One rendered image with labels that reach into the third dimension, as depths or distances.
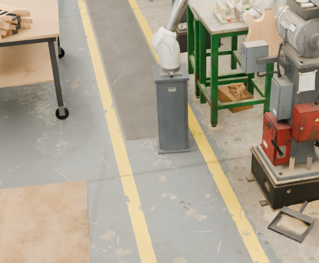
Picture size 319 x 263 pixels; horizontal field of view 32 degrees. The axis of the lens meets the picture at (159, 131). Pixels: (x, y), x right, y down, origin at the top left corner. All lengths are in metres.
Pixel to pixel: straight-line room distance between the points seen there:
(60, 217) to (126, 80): 3.33
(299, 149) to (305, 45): 0.82
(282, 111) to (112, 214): 1.42
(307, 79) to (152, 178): 1.47
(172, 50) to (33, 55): 1.80
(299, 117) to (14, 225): 1.98
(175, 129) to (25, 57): 1.81
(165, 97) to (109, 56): 2.16
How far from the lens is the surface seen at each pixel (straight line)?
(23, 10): 5.00
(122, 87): 5.83
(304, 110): 3.84
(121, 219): 4.14
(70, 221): 2.79
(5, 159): 4.97
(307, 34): 3.68
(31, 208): 2.92
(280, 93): 3.85
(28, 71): 5.40
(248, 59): 3.94
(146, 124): 5.17
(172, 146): 4.74
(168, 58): 4.39
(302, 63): 3.73
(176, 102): 4.52
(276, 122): 4.02
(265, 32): 4.31
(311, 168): 4.16
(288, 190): 4.17
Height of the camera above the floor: 2.70
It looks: 32 degrees down
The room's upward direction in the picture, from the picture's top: 3 degrees counter-clockwise
